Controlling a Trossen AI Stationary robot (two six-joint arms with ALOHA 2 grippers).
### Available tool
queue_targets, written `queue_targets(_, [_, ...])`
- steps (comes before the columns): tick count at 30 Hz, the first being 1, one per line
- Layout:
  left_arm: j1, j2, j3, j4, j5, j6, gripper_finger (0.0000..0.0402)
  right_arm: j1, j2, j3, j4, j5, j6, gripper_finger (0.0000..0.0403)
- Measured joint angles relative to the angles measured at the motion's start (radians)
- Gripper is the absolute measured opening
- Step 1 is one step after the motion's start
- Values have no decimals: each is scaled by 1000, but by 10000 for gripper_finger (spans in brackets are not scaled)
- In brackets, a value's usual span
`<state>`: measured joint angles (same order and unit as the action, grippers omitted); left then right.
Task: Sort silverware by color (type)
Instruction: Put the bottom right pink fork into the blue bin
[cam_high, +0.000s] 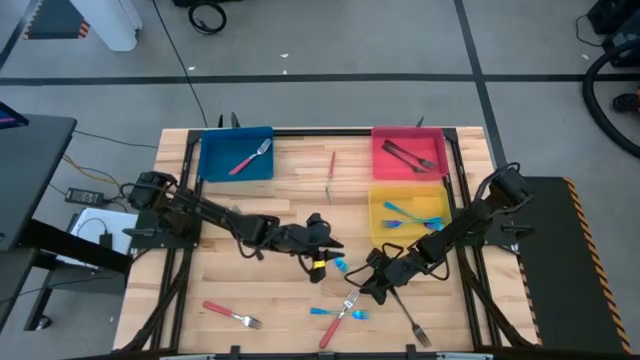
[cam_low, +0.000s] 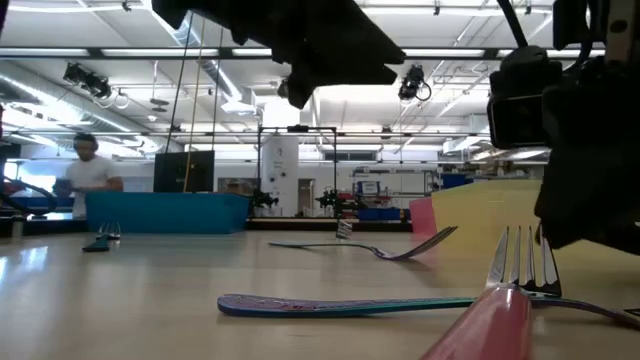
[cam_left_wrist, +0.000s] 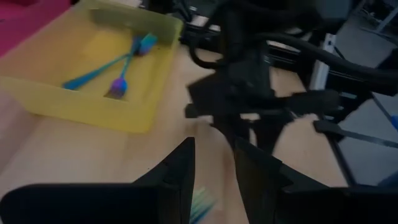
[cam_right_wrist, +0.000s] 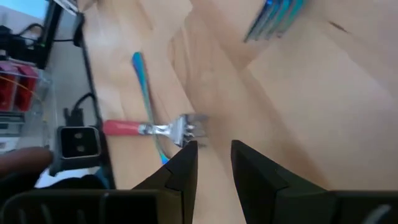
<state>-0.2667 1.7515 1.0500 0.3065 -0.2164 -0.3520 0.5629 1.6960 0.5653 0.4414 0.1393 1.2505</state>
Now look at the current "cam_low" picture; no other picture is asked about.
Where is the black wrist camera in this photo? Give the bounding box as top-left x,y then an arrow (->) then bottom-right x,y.
486,45 -> 564,150

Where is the round metal ceiling duct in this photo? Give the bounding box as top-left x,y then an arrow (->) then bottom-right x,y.
167,12 -> 247,104

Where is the hanging black monitor panel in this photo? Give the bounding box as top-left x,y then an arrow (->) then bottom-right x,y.
152,149 -> 217,194

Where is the yellow hanging cable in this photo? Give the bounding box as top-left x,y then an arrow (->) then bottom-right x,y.
182,17 -> 207,194

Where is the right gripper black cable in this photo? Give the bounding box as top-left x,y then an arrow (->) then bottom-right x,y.
497,0 -> 529,50

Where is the silver insulated ceiling duct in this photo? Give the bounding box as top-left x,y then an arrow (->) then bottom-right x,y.
0,59 -> 140,135

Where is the blue container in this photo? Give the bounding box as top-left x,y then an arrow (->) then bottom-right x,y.
439,172 -> 475,191

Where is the blue plastic bin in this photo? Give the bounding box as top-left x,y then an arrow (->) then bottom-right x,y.
83,191 -> 251,236

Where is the yellow plastic bin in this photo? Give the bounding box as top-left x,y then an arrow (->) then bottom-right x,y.
430,178 -> 547,251

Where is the red plastic bin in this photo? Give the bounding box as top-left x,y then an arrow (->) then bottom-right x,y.
408,195 -> 439,237

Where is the long ceiling light strip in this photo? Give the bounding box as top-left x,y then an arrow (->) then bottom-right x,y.
0,45 -> 606,59

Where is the iridescent blue fork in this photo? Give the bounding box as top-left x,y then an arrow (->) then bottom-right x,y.
267,225 -> 459,262
216,292 -> 640,331

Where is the white round pillar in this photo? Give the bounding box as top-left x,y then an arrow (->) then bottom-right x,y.
260,134 -> 301,218

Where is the black aluminium table frame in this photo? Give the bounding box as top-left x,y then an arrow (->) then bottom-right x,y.
0,215 -> 412,237

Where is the black hanging cable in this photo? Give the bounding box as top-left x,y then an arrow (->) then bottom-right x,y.
211,27 -> 225,151
163,10 -> 195,151

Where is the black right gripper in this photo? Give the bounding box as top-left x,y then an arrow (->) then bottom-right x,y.
533,54 -> 640,257

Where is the blue crate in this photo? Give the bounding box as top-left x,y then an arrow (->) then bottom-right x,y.
356,206 -> 402,222

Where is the black ceiling camera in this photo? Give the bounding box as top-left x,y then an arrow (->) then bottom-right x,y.
61,61 -> 114,100
397,63 -> 433,104

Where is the black fork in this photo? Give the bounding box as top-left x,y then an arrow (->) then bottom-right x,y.
81,221 -> 122,253

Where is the person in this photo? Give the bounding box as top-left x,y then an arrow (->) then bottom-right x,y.
53,131 -> 125,220

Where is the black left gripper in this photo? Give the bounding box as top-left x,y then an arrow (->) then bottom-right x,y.
151,0 -> 407,110

